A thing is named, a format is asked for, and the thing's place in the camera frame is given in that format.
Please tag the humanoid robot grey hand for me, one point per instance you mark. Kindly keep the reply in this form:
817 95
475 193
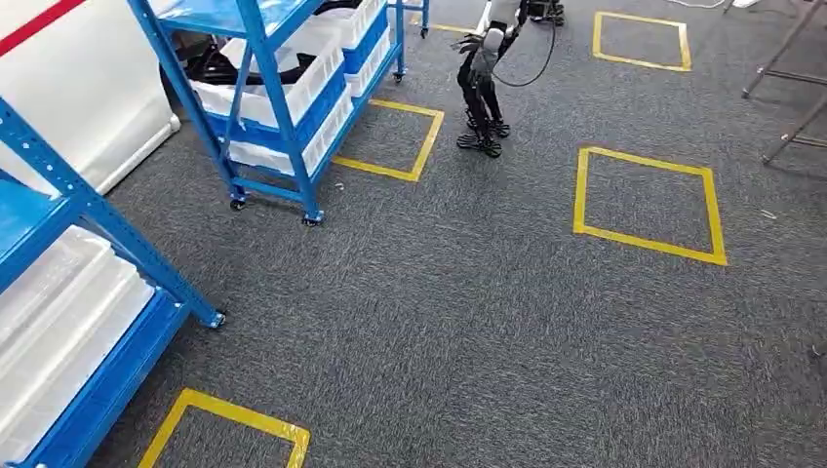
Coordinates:
491 48

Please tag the humanoid robot silver forearm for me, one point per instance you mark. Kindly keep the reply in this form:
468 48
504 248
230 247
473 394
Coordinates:
501 13

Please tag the humanoid robot black legs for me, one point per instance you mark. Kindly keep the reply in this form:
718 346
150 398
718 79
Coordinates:
481 90

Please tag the blue metal shelf rack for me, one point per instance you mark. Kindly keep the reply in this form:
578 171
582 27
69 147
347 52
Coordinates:
424 19
97 208
271 77

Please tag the black metal part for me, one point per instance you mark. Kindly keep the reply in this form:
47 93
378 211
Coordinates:
339 5
220 68

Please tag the dark metal stand leg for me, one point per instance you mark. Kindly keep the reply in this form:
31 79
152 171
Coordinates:
795 129
785 45

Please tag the white board with red stripe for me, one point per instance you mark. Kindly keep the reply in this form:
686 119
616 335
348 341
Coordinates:
77 84

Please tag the large white plastic bin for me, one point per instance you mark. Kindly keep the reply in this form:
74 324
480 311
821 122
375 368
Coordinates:
58 336

